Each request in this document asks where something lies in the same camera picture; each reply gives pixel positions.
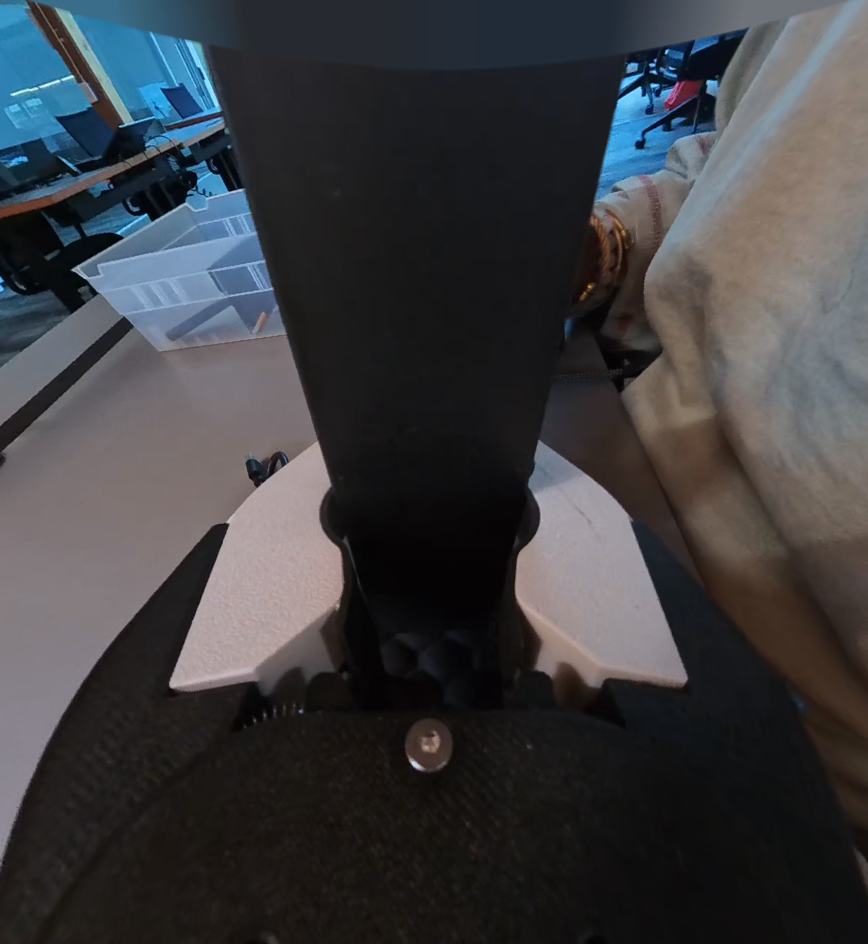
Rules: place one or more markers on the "red cloth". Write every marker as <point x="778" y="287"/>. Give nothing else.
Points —
<point x="683" y="94"/>

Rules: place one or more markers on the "black laptop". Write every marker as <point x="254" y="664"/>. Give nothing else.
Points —
<point x="94" y="136"/>

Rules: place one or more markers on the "black office chair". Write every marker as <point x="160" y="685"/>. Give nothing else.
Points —
<point x="707" y="74"/>
<point x="72" y="251"/>

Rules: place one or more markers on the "black panel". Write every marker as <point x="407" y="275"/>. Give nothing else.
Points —
<point x="419" y="258"/>

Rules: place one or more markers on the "person's right forearm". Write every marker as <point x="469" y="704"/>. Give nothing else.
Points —
<point x="662" y="206"/>

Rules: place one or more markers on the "wooden pillar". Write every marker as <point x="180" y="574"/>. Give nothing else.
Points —
<point x="72" y="59"/>

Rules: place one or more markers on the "clear plastic bin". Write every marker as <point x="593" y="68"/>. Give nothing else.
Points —
<point x="183" y="251"/>

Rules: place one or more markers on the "person's cream sweater torso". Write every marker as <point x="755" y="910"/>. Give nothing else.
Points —
<point x="773" y="369"/>

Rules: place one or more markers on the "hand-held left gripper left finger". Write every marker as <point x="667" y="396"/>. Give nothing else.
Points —
<point x="271" y="575"/>

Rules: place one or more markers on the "wooden office desk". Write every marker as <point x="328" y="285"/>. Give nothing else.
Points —
<point x="35" y="203"/>

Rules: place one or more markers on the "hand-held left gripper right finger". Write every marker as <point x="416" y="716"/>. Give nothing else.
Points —
<point x="589" y="582"/>

